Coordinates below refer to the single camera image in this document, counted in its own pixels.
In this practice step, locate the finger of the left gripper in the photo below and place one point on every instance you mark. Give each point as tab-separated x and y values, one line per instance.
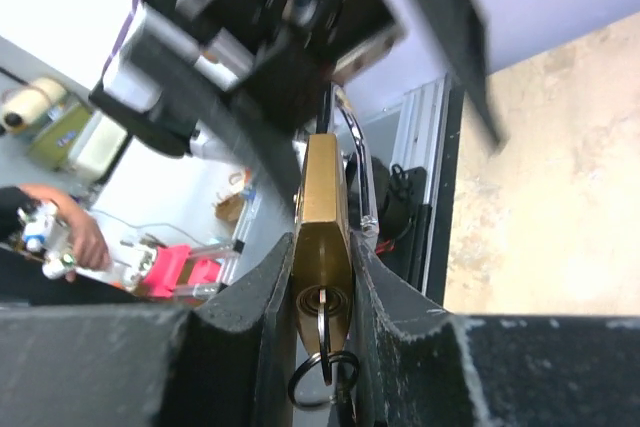
460	34

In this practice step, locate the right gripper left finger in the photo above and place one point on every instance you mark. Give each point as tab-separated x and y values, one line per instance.
224	363

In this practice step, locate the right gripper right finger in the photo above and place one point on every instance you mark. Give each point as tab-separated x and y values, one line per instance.
424	366

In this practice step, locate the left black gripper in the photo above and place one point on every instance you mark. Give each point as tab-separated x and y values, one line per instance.
250	71

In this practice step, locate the brass padlock with key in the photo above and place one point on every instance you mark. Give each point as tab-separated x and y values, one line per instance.
322	274

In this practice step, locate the operator hand in background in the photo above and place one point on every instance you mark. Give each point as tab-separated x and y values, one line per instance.
84	239

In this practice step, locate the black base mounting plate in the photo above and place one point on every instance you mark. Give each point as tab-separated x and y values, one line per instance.
419	255

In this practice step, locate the green box in background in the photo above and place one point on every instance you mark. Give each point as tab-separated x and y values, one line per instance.
50	139

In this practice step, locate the pink and white teleoperation handle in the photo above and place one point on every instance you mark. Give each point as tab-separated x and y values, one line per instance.
139	265

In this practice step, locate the aluminium frame rail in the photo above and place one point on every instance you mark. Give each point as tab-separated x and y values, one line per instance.
418	141

